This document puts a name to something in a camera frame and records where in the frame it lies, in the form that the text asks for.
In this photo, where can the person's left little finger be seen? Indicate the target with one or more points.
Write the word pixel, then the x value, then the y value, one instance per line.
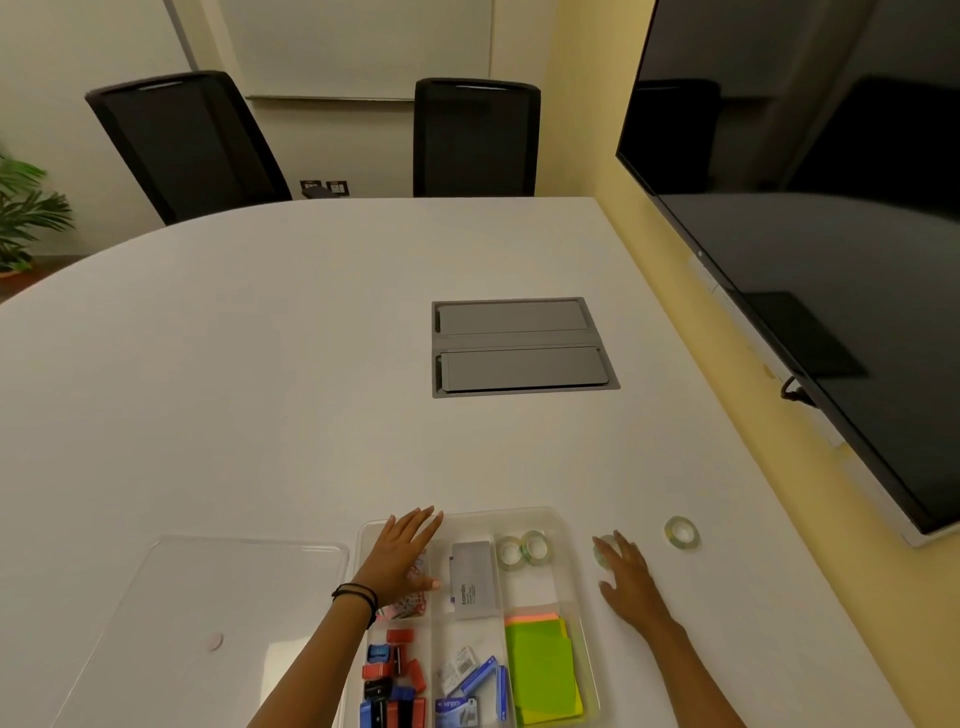
pixel 388 531

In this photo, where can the black office chair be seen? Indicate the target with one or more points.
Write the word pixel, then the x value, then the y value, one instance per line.
pixel 476 139
pixel 191 142

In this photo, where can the grey rectangular box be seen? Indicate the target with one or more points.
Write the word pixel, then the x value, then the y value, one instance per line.
pixel 475 581

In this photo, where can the small white staple box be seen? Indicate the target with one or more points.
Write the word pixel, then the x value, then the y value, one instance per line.
pixel 457 667

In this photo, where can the person's left forearm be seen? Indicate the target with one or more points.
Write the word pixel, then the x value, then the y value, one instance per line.
pixel 315 667

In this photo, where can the person's left thumb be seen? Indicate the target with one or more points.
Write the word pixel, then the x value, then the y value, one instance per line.
pixel 426 585

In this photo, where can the yellow sticky note pad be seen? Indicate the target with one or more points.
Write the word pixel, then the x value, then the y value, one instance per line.
pixel 562 712

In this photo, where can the person's right hand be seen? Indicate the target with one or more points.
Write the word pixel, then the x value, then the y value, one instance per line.
pixel 636 592

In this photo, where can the large black wall screen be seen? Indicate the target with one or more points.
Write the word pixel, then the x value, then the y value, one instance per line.
pixel 817 210

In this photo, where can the blue staple box white label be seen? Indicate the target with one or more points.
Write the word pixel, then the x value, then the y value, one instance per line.
pixel 454 712

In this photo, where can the clear plastic lid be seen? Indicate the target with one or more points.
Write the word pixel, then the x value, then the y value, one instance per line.
pixel 195 592

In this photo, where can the black wristband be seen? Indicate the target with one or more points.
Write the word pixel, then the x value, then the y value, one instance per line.
pixel 358 596

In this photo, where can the person's left hand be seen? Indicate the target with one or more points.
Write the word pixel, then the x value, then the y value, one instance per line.
pixel 394 559

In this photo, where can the person's left middle finger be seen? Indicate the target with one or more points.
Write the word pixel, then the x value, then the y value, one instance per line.
pixel 421 525

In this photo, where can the orange sticky note pad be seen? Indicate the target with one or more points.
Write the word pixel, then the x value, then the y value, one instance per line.
pixel 529 619

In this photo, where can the clear plastic organizer tray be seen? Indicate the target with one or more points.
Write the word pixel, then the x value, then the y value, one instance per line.
pixel 480 525

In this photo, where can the pile of coloured paper clips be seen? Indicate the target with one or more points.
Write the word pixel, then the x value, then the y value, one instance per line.
pixel 409 604

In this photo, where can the narrow blue staple box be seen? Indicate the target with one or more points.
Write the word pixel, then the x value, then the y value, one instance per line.
pixel 502 694

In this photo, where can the black wall socket panel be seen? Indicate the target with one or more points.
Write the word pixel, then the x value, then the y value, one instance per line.
pixel 324 187

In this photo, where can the grey table power box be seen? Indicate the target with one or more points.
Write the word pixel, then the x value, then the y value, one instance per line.
pixel 517 349

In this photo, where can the green sticky note pad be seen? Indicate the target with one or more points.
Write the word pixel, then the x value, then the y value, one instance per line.
pixel 540 667

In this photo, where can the person's right middle finger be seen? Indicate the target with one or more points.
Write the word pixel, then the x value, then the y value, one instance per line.
pixel 624 547

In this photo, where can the person's right forearm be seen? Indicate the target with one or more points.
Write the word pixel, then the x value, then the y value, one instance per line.
pixel 694 679

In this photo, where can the pile of red blue black clips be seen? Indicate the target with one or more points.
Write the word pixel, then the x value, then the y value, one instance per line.
pixel 394 679

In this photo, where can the person's right thumb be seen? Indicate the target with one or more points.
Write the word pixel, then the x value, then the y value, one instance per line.
pixel 609 591

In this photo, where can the clear tape roll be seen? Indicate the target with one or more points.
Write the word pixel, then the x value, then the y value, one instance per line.
pixel 682 532
pixel 600 559
pixel 535 546
pixel 510 553

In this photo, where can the green potted plant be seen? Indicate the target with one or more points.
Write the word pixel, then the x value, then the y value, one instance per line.
pixel 22 210

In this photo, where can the long blue staple box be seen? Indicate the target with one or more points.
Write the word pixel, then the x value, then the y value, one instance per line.
pixel 476 677

